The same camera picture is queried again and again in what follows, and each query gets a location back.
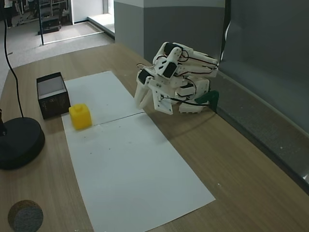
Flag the black round stand base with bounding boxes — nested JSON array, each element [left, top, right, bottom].
[[0, 117, 46, 171]]

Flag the yellow cube block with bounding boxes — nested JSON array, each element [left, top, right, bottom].
[[69, 103, 94, 131]]

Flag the white paper sheet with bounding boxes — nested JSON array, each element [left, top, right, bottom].
[[61, 70, 145, 126], [61, 112, 216, 232]]

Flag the person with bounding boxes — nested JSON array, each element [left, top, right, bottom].
[[2, 0, 14, 29]]

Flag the black camera cable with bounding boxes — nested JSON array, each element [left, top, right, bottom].
[[159, 95, 211, 107]]

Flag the round table cable grommet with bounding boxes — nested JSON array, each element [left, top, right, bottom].
[[7, 199, 44, 232]]

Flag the thin black stand pole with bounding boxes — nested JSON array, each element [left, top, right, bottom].
[[2, 0, 25, 119]]

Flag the dark brown open box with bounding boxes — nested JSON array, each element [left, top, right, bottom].
[[36, 72, 71, 120]]

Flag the green table clamp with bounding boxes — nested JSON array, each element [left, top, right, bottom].
[[195, 90, 220, 109]]

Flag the black metal rack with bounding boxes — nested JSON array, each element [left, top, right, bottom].
[[36, 0, 73, 46]]

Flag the grey desk partition panel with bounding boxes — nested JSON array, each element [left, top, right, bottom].
[[216, 0, 309, 197]]

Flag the white gripper camera mount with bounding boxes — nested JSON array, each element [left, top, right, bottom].
[[152, 88, 174, 116]]

